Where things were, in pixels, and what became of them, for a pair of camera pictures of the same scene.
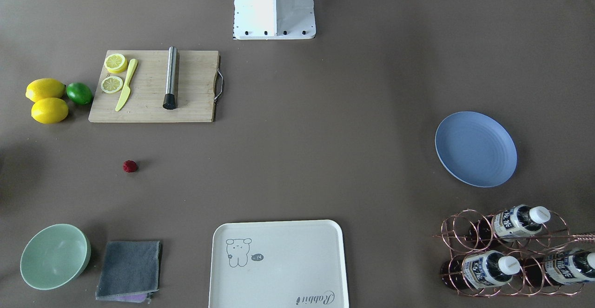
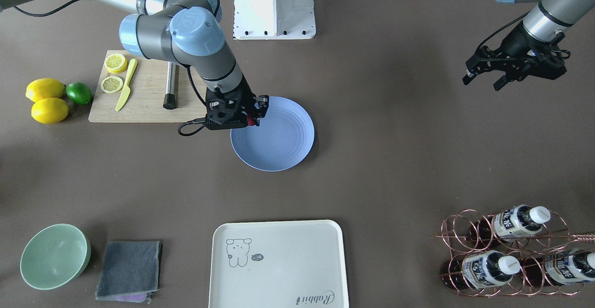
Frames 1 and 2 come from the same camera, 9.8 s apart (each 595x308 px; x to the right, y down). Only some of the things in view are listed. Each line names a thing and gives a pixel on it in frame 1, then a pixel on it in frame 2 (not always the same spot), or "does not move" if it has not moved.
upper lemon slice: (115, 63) does not move
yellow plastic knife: (126, 90) does not move
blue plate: (476, 149) to (282, 140)
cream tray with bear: (278, 264) does not move
